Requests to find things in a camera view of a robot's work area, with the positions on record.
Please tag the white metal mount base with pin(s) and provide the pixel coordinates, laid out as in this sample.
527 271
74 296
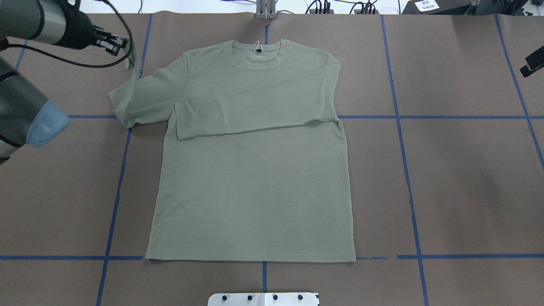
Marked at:
265 299

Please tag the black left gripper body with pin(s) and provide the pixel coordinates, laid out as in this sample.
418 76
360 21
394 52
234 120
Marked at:
80 27

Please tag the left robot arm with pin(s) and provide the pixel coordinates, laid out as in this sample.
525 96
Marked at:
29 118

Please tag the aluminium frame post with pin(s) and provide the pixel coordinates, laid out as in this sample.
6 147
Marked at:
266 9

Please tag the green long-sleeve shirt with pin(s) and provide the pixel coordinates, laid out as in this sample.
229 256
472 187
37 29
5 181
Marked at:
255 160

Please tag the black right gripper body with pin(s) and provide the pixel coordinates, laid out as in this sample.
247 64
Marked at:
534 63

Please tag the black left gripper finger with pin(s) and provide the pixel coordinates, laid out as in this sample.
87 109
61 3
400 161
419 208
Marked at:
113 50
119 43

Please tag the black box with label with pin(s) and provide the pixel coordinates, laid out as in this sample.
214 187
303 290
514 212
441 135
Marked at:
439 7

